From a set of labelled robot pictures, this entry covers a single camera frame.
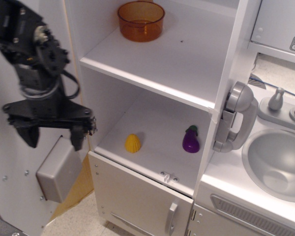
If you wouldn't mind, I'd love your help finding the grey base with screw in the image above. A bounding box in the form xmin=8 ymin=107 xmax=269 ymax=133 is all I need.
xmin=0 ymin=219 xmax=28 ymax=236

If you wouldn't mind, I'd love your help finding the silver toy telephone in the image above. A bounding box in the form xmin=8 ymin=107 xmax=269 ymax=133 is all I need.
xmin=213 ymin=82 xmax=259 ymax=153

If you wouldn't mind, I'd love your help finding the silver toy faucet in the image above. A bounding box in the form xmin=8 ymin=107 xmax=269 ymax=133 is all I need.
xmin=258 ymin=88 xmax=295 ymax=130

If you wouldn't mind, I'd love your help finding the white toy fridge door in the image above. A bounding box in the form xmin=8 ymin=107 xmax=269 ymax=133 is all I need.
xmin=0 ymin=0 xmax=89 ymax=236

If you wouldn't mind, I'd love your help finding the silver ice dispenser panel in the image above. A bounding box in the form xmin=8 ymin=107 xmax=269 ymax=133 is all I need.
xmin=36 ymin=137 xmax=89 ymax=203

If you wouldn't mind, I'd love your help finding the toy microwave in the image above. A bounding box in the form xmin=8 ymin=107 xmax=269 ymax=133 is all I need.
xmin=248 ymin=0 xmax=295 ymax=63

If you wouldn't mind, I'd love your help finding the grey oven vent panel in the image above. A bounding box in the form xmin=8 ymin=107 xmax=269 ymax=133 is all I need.
xmin=210 ymin=194 xmax=295 ymax=236

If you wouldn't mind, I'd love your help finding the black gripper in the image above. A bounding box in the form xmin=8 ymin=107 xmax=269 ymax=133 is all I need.
xmin=2 ymin=92 xmax=96 ymax=151

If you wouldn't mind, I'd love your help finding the orange transparent toy pot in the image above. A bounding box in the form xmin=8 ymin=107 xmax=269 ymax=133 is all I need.
xmin=117 ymin=0 xmax=165 ymax=42

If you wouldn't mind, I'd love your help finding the purple toy eggplant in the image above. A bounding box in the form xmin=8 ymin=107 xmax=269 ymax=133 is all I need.
xmin=182 ymin=125 xmax=200 ymax=153

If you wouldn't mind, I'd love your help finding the white lower freezer door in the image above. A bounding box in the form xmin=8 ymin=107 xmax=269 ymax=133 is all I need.
xmin=88 ymin=151 xmax=193 ymax=236

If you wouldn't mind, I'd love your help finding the blue cable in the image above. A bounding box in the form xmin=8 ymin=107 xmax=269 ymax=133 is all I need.
xmin=248 ymin=76 xmax=295 ymax=99

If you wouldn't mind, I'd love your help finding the yellow toy lemon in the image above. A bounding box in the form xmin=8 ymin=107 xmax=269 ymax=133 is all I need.
xmin=124 ymin=134 xmax=141 ymax=153

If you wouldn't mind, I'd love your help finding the silver toy sink basin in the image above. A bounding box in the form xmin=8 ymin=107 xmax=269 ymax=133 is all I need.
xmin=242 ymin=129 xmax=295 ymax=203

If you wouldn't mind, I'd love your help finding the white door latch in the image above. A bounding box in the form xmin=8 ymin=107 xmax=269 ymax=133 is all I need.
xmin=160 ymin=171 xmax=179 ymax=183

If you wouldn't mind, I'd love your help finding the silver freezer door handle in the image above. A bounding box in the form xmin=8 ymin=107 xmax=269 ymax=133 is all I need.
xmin=166 ymin=203 xmax=178 ymax=236

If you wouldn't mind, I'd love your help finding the plywood board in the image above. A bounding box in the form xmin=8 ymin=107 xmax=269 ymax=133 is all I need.
xmin=50 ymin=154 xmax=94 ymax=222

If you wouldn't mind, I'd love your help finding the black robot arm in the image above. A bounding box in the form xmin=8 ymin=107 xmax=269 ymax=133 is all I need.
xmin=0 ymin=0 xmax=96 ymax=151

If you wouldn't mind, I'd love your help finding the brass cabinet hinge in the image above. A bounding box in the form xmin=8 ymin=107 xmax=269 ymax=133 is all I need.
xmin=190 ymin=209 xmax=196 ymax=221

